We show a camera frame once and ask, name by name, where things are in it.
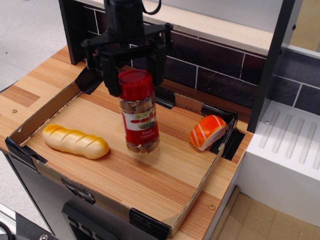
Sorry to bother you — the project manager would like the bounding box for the toy bread loaf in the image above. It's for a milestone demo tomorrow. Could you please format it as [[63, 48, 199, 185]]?
[[42, 124, 110, 160]]

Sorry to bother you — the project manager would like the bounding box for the wooden shelf board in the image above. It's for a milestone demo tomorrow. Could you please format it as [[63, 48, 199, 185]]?
[[74, 0, 275, 57]]

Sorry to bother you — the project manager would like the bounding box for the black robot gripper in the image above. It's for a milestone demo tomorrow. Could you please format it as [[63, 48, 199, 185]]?
[[81, 0, 173, 97]]

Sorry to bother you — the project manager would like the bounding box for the black vertical post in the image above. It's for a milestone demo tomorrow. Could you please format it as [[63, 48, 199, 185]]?
[[247, 0, 295, 133]]

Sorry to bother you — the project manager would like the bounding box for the basil leaves bottle red lid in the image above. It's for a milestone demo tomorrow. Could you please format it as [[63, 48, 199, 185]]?
[[118, 69, 160, 154]]

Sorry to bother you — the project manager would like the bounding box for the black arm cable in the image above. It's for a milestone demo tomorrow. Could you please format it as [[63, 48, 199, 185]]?
[[141, 0, 162, 16]]

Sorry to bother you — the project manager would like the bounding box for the toy salmon nigiri sushi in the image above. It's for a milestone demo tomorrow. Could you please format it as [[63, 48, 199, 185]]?
[[189, 115, 229, 151]]

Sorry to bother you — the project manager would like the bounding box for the brass screw front right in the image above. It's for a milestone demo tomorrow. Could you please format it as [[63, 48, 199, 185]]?
[[209, 204, 216, 211]]

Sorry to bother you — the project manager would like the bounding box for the white toy sink unit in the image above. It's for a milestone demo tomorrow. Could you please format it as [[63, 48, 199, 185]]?
[[237, 46, 320, 226]]

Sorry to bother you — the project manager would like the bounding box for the black left side panel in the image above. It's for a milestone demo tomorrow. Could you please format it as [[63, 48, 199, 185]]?
[[58, 0, 88, 65]]

